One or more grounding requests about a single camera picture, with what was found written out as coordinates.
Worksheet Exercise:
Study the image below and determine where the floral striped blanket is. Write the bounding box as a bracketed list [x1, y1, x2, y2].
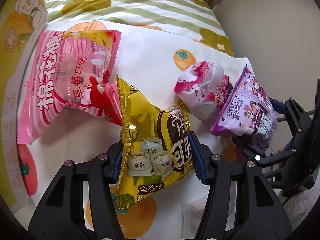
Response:
[44, 0, 235, 58]

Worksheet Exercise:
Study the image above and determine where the fruit print cloth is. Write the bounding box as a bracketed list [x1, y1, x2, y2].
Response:
[12, 19, 250, 240]

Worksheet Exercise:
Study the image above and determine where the white pink strawberry packet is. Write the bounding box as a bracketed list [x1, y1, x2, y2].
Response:
[174, 61, 230, 125]

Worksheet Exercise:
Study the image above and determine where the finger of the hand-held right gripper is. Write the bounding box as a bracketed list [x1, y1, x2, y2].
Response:
[234, 139, 298, 171]
[271, 97, 312, 133]

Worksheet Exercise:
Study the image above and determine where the green cardboard box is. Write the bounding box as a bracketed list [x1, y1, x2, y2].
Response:
[0, 0, 49, 212]

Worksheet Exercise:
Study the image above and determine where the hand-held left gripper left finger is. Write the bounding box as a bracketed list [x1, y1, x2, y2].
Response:
[27, 141, 125, 240]

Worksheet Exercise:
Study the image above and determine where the purple snack packet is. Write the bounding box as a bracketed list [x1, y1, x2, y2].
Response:
[211, 66, 278, 152]

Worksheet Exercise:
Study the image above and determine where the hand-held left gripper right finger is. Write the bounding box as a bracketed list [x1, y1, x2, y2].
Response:
[187, 131, 293, 240]

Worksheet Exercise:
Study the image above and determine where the yellow brown snack packet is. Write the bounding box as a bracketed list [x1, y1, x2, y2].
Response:
[115, 74, 194, 210]

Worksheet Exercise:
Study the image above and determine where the pink striped marshmallow packet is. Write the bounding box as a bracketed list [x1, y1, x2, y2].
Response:
[17, 29, 123, 145]

